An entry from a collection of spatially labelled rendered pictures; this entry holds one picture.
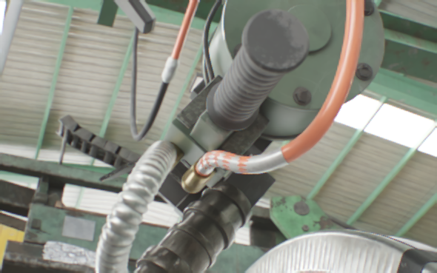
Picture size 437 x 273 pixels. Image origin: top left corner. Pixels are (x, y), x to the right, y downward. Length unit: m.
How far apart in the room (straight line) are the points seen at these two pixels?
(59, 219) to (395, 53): 2.63
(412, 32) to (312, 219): 2.45
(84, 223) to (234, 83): 1.24
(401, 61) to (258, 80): 3.56
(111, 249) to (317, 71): 0.26
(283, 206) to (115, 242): 1.48
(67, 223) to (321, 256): 1.03
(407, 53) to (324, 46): 3.36
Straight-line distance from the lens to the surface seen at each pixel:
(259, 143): 0.67
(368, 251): 0.64
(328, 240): 0.72
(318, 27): 0.61
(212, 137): 0.55
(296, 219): 1.87
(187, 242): 0.67
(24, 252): 1.63
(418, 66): 4.04
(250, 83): 0.45
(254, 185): 0.72
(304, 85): 0.59
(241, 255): 1.77
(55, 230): 1.67
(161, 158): 0.43
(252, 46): 0.42
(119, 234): 0.41
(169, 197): 0.78
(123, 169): 0.63
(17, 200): 1.79
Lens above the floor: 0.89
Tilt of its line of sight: 41 degrees up
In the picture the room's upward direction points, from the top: straight up
